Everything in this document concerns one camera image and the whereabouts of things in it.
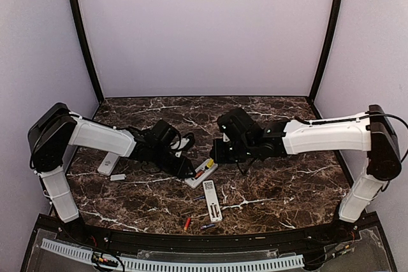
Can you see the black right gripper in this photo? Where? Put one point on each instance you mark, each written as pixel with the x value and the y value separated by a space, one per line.
pixel 218 157

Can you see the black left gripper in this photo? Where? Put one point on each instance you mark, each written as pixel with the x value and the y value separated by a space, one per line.
pixel 182 171

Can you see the yellow handled screwdriver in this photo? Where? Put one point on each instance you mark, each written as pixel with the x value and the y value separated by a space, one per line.
pixel 209 164

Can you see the white remote with barcode label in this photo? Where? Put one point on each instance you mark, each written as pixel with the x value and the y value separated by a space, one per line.
pixel 194 183

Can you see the red blue battery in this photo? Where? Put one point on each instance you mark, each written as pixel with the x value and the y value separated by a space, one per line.
pixel 187 223

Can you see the white button remote control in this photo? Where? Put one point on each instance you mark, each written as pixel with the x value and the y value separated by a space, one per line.
pixel 214 209

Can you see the plain white slim remote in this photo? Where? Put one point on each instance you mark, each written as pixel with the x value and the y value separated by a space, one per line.
pixel 108 164

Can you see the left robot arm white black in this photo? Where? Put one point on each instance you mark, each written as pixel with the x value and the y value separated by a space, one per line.
pixel 161 145

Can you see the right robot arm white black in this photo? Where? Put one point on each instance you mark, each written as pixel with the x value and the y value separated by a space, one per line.
pixel 371 132

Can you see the white slotted cable duct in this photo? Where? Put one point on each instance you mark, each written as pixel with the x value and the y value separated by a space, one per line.
pixel 171 261

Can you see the right black frame post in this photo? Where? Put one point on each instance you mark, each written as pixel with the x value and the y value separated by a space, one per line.
pixel 325 51

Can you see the black frame post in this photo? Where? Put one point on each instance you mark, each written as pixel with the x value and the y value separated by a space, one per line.
pixel 86 52
pixel 325 51

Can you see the left black frame post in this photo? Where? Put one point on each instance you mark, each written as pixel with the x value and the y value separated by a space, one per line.
pixel 86 52

